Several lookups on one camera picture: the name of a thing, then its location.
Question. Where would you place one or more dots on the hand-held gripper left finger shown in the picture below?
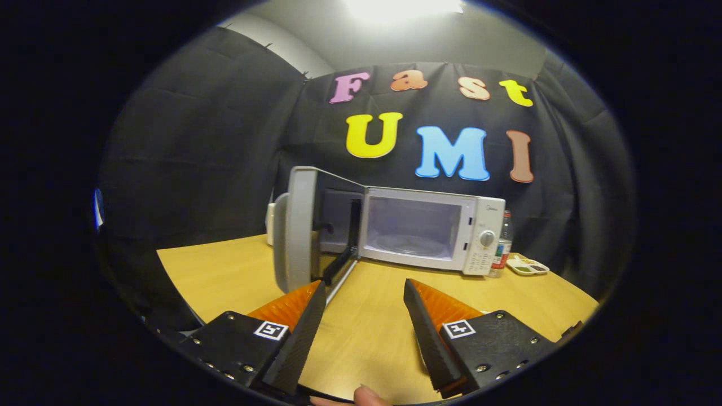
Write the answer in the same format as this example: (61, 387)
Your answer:
(299, 344)

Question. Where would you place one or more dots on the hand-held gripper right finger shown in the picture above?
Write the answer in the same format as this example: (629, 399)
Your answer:
(431, 344)

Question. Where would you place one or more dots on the white microwave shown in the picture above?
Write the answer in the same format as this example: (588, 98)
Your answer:
(479, 214)

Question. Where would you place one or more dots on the clear bottle with red label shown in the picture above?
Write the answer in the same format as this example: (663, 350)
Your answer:
(502, 248)

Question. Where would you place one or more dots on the white toaster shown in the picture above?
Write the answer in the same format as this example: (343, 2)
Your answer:
(271, 225)

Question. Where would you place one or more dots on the white divided seasoning dish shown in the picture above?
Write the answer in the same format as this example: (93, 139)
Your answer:
(527, 266)

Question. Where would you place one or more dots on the bright ceiling light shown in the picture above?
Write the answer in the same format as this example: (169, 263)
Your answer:
(403, 8)

